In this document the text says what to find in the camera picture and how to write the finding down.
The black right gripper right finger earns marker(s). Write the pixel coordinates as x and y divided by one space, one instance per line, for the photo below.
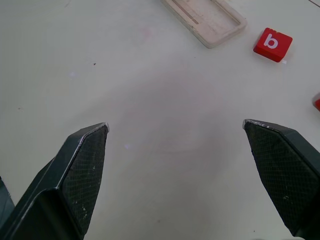
290 175

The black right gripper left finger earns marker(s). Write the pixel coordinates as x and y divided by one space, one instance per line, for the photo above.
50 200

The red letter b block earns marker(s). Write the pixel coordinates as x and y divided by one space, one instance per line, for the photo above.
282 51

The light wooden letter tray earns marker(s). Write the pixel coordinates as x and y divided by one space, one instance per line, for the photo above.
212 22

